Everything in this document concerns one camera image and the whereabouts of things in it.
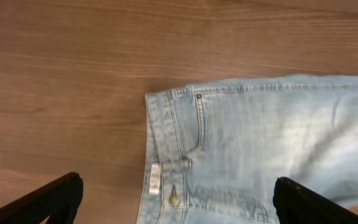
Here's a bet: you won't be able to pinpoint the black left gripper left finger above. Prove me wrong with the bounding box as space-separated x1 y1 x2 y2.
0 172 83 224

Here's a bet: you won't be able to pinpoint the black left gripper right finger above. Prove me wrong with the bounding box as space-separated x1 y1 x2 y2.
273 177 358 224

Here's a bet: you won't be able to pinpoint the light blue denim shorts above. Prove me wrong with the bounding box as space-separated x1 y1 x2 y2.
137 75 358 223

